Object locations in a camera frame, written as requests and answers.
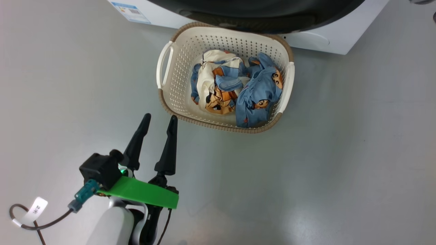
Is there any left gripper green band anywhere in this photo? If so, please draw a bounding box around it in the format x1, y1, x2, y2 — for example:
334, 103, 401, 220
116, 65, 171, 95
96, 113, 180, 218

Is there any cream cartoon print garment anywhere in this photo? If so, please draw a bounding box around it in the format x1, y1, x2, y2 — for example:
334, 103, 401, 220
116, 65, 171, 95
191, 49, 251, 115

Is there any blue cartoon print garment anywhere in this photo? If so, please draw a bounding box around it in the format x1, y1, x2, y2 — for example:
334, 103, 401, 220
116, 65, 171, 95
236, 53, 283, 129

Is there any cream perforated laundry basket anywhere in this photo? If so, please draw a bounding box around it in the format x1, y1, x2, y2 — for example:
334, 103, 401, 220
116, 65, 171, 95
156, 22, 295, 134

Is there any white washing machine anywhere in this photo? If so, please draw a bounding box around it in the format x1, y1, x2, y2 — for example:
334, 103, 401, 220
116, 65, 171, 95
107, 0, 389, 55

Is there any blue energy label sticker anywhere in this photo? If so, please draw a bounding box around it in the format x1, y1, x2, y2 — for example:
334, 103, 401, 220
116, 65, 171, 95
111, 2, 151, 24

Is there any round drain filter cover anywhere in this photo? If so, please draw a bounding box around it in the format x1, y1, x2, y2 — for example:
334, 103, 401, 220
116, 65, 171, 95
284, 31, 330, 48

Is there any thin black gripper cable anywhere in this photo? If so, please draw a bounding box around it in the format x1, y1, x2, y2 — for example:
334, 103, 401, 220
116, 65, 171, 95
157, 208, 172, 245

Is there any left camera cable teal plug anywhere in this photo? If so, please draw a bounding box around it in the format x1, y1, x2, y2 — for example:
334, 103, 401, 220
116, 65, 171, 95
10, 179, 100, 245

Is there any white cable tag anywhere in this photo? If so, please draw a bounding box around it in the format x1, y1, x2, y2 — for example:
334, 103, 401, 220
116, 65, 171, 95
22, 197, 48, 225

